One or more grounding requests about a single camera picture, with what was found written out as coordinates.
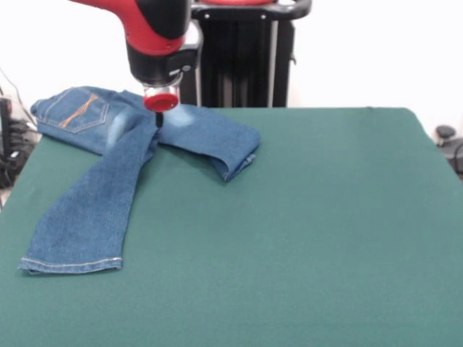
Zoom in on black cable bundle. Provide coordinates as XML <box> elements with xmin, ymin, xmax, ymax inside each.
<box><xmin>0</xmin><ymin>119</ymin><xmax>40</xmax><ymax>189</ymax></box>

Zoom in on black equipment box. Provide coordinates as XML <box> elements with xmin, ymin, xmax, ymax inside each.
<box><xmin>0</xmin><ymin>96</ymin><xmax>12</xmax><ymax>160</ymax></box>

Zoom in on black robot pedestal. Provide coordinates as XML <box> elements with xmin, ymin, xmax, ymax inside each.
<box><xmin>179</xmin><ymin>0</ymin><xmax>313</xmax><ymax>108</ymax></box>

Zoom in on dark green table cloth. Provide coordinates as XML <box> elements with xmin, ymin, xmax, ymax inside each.
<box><xmin>0</xmin><ymin>106</ymin><xmax>463</xmax><ymax>347</ymax></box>

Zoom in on blue denim jeans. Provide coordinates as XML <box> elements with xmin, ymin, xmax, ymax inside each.
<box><xmin>17</xmin><ymin>85</ymin><xmax>262</xmax><ymax>275</ymax></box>

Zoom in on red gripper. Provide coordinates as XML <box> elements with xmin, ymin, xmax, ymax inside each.
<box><xmin>143</xmin><ymin>93</ymin><xmax>179</xmax><ymax>130</ymax></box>

